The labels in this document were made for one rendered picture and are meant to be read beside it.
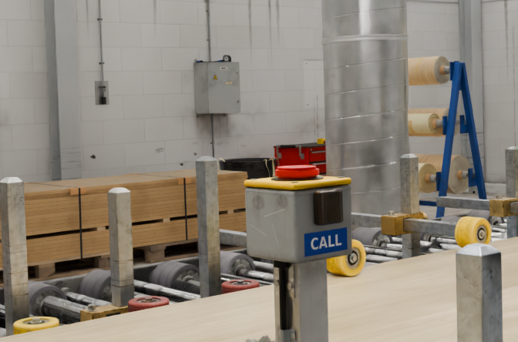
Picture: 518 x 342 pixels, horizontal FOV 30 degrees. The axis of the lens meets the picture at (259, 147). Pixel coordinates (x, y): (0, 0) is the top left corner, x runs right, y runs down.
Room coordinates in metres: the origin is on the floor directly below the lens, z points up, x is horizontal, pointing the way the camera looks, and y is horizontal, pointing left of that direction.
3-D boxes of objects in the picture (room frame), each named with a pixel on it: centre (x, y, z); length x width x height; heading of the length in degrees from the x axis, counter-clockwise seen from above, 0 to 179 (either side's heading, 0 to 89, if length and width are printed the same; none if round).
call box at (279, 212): (0.87, -0.03, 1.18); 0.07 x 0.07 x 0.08; 40
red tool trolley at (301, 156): (9.86, -0.55, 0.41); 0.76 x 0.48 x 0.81; 137
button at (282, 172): (0.87, -0.03, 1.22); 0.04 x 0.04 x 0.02
